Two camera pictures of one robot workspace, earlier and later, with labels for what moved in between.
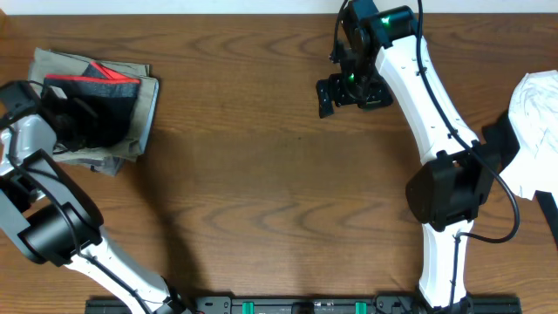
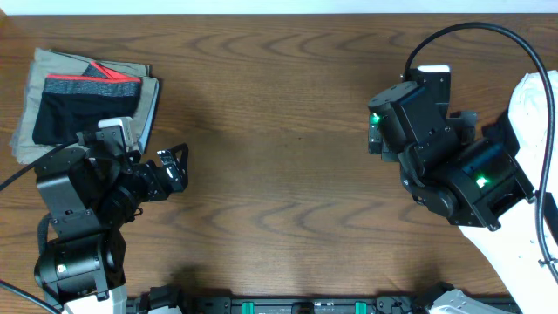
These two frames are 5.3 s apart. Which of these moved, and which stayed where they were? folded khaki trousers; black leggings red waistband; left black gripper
Moved: left black gripper
Stayed: folded khaki trousers; black leggings red waistband
